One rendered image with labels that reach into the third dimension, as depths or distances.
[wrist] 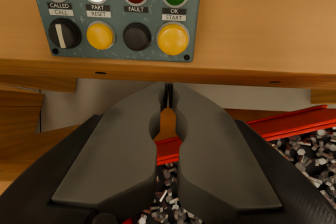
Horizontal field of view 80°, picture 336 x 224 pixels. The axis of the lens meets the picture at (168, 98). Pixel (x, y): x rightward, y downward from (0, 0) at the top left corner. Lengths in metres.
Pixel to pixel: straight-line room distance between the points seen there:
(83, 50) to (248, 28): 0.18
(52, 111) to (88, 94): 0.22
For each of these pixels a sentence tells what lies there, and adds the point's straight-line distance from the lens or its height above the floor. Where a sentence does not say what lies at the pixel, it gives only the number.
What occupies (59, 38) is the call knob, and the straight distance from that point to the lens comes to 0.22.
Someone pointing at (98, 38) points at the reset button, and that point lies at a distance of 0.21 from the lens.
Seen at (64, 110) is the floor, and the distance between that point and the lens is 1.26.
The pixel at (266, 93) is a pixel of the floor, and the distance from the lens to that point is 1.25.
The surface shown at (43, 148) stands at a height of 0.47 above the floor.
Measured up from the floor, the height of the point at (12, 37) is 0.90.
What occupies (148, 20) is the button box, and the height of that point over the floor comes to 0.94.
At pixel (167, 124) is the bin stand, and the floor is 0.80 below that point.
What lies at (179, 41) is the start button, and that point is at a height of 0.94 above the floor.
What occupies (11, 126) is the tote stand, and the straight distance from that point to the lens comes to 1.19.
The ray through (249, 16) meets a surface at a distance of 0.26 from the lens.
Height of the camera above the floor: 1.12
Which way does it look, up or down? 88 degrees down
